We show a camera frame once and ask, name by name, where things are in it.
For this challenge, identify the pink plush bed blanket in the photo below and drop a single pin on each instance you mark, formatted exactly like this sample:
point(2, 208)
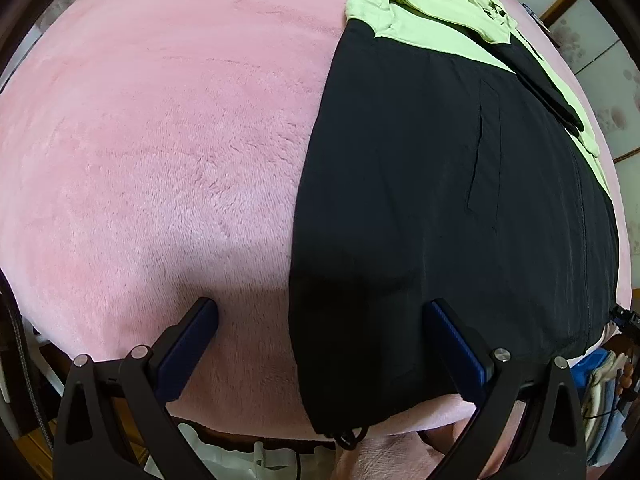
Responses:
point(165, 160)

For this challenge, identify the green and black hooded jacket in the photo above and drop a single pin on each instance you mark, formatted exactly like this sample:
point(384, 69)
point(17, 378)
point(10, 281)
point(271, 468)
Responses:
point(425, 185)

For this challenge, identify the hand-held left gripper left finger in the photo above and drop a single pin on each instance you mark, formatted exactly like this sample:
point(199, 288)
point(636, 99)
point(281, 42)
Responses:
point(192, 345)

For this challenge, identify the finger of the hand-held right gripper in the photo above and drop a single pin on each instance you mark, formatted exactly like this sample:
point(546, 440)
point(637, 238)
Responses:
point(625, 317)

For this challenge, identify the light blue cloth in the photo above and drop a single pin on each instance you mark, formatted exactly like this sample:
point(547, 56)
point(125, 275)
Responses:
point(600, 400)

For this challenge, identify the person's pink pants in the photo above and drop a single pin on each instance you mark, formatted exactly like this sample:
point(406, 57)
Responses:
point(390, 455)

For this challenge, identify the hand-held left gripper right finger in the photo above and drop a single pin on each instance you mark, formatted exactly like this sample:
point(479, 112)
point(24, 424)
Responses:
point(457, 355)

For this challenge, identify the floral wardrobe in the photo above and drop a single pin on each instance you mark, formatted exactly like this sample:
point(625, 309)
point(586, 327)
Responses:
point(595, 25)

